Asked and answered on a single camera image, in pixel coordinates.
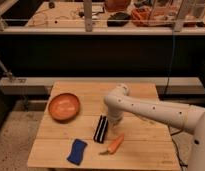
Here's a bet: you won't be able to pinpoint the black pouch on bench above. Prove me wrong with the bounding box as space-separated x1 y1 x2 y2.
107 12 131 27

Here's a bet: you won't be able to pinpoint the metal clamp bracket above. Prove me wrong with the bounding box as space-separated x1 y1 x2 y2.
0 60 26 83

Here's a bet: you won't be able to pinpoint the orange toolbox on bench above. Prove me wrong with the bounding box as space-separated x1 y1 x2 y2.
131 7 177 27

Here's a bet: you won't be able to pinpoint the black cables on floor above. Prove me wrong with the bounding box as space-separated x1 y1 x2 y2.
168 126 189 169

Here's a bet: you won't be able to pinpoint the orange toy carrot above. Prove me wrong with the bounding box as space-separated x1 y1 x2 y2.
100 134 125 155

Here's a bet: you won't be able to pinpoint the black white-striped eraser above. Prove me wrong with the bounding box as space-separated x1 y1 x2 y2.
93 115 108 143

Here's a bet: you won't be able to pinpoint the blue sponge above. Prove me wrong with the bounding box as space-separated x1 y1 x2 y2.
67 139 87 165

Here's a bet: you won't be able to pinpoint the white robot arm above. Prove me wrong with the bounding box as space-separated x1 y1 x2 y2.
104 84 205 171

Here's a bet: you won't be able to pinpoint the orange bowl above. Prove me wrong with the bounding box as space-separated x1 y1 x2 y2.
48 93 80 121

